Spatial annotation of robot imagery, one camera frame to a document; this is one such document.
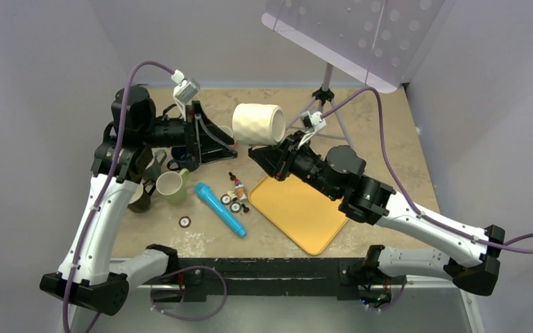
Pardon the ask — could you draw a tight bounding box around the dark blue ceramic mug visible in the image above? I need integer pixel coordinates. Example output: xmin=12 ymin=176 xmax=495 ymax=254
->
xmin=167 ymin=146 xmax=201 ymax=172

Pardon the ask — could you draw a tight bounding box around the yellow plastic tray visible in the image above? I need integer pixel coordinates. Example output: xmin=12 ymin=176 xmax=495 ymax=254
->
xmin=248 ymin=175 xmax=348 ymax=255

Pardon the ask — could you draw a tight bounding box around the pink ceramic mug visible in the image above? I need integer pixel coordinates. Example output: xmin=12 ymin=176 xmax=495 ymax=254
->
xmin=219 ymin=126 xmax=235 ymax=144

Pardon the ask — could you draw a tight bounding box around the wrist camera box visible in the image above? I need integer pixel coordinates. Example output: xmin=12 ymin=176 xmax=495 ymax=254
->
xmin=298 ymin=111 xmax=326 ymax=147
xmin=171 ymin=69 xmax=201 ymax=119

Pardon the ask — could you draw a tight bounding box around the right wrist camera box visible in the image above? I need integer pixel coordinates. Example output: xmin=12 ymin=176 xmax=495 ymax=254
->
xmin=298 ymin=111 xmax=326 ymax=147

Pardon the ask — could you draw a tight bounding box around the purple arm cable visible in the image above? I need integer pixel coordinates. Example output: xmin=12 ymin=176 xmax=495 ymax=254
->
xmin=62 ymin=60 xmax=176 ymax=333
xmin=323 ymin=86 xmax=533 ymax=255

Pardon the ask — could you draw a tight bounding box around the black table edge rail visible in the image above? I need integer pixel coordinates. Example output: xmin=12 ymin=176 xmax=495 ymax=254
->
xmin=146 ymin=257 xmax=404 ymax=302

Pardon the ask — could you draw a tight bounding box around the green ceramic mug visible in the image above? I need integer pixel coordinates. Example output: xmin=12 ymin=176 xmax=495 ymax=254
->
xmin=155 ymin=169 xmax=189 ymax=205

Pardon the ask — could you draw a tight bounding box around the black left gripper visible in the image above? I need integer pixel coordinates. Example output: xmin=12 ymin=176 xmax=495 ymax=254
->
xmin=139 ymin=100 xmax=237 ymax=164

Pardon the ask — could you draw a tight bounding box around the blue toy microphone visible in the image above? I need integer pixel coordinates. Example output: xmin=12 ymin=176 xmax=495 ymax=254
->
xmin=194 ymin=182 xmax=247 ymax=238

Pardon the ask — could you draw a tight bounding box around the round token lower right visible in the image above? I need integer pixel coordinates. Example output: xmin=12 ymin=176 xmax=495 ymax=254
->
xmin=229 ymin=202 xmax=243 ymax=214

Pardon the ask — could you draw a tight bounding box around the cream mug black handle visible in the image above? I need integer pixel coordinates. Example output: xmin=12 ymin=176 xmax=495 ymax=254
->
xmin=231 ymin=103 xmax=286 ymax=146

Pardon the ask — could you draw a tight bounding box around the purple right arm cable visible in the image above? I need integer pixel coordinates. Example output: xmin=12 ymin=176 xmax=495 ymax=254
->
xmin=323 ymin=86 xmax=533 ymax=255

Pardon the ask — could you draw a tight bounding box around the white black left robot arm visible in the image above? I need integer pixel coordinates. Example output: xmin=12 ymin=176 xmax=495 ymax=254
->
xmin=40 ymin=85 xmax=237 ymax=316

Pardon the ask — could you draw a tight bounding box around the round brown white token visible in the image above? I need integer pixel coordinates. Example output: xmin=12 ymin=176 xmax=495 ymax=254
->
xmin=178 ymin=216 xmax=192 ymax=228

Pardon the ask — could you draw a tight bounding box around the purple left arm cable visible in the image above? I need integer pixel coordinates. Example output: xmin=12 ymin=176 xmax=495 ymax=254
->
xmin=62 ymin=60 xmax=176 ymax=333

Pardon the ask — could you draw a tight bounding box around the grey ceramic mug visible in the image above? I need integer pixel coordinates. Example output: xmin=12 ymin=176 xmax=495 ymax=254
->
xmin=143 ymin=149 xmax=168 ymax=182

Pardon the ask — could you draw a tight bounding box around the black ceramic mug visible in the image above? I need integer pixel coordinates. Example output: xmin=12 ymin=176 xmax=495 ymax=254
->
xmin=128 ymin=180 xmax=156 ymax=214

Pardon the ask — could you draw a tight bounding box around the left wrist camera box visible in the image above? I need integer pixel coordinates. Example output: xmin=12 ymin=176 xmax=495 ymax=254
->
xmin=171 ymin=69 xmax=201 ymax=119

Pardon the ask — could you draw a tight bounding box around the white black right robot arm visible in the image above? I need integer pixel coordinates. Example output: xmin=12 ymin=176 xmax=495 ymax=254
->
xmin=248 ymin=131 xmax=505 ymax=296

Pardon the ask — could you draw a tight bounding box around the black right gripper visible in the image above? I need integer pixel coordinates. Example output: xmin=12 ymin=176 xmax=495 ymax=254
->
xmin=250 ymin=130 xmax=339 ymax=200

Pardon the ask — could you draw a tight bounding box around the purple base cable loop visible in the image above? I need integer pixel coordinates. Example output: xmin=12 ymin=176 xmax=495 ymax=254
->
xmin=149 ymin=265 xmax=228 ymax=322

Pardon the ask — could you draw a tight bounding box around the round token upper left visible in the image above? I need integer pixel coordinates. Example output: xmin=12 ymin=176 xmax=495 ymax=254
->
xmin=220 ymin=194 xmax=232 ymax=205

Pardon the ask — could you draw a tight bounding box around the lilac tripod stand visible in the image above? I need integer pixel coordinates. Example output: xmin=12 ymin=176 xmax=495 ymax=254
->
xmin=286 ymin=62 xmax=355 ymax=148

